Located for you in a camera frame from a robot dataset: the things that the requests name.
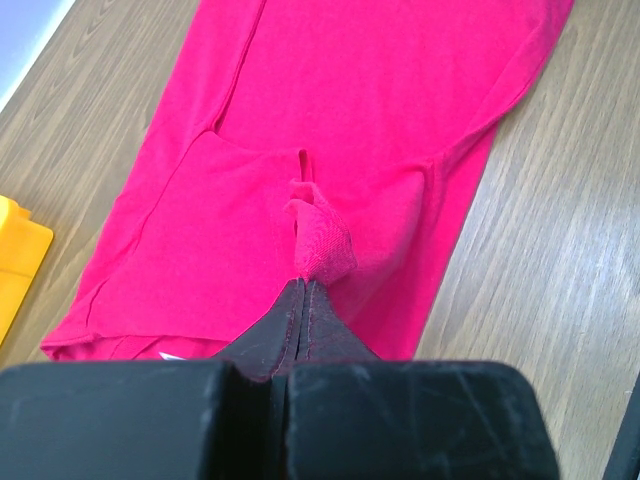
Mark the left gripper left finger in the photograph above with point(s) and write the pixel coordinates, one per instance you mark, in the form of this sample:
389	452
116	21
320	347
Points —
219	418

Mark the yellow plastic tray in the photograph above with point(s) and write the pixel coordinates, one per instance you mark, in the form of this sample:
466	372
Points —
24	244

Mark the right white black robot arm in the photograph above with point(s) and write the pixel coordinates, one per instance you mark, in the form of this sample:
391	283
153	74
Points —
623	463

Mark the red t shirt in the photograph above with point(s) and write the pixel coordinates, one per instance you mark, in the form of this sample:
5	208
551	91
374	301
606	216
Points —
332	141

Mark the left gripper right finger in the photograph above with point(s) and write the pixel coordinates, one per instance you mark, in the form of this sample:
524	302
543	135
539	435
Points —
354	416

